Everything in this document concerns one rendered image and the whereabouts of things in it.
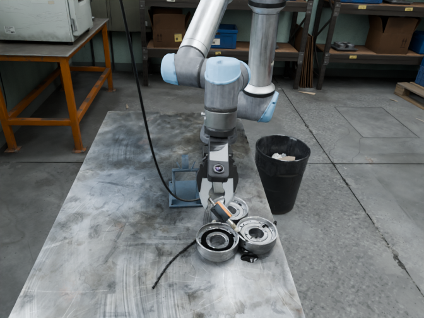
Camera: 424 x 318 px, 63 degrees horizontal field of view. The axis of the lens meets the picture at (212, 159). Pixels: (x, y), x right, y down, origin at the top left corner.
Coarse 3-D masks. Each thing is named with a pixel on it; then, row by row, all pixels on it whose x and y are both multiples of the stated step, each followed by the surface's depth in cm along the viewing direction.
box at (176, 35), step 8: (160, 8) 415; (160, 16) 384; (168, 16) 385; (176, 16) 386; (184, 16) 388; (152, 24) 413; (160, 24) 389; (168, 24) 390; (176, 24) 392; (184, 24) 393; (160, 32) 394; (168, 32) 396; (176, 32) 397; (184, 32) 399; (160, 40) 399; (168, 40) 401; (176, 40) 402
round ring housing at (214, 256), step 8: (208, 224) 89; (216, 224) 90; (224, 224) 89; (200, 232) 88; (216, 232) 88; (232, 232) 88; (200, 240) 85; (208, 240) 86; (216, 240) 89; (224, 240) 87; (200, 248) 83; (216, 248) 84; (232, 248) 82; (208, 256) 82; (216, 256) 82; (224, 256) 82
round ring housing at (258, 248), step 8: (248, 216) 92; (256, 216) 92; (240, 224) 91; (272, 224) 90; (248, 232) 89; (256, 232) 91; (264, 232) 89; (272, 232) 89; (240, 240) 86; (256, 240) 86; (272, 240) 85; (248, 248) 85; (256, 248) 84; (264, 248) 84
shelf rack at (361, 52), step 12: (324, 0) 426; (336, 0) 382; (336, 12) 388; (348, 12) 390; (360, 12) 391; (372, 12) 392; (384, 12) 393; (396, 12) 393; (408, 12) 394; (420, 12) 395; (324, 48) 413; (360, 48) 447; (324, 60) 416; (336, 60) 418; (348, 60) 419; (360, 60) 420; (372, 60) 421; (384, 60) 421; (396, 60) 422; (408, 60) 423; (420, 60) 424; (324, 72) 425
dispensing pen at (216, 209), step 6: (210, 198) 87; (216, 204) 85; (216, 210) 84; (222, 210) 85; (216, 216) 88; (222, 216) 84; (228, 216) 85; (222, 222) 86; (228, 222) 86; (234, 228) 86; (240, 234) 86
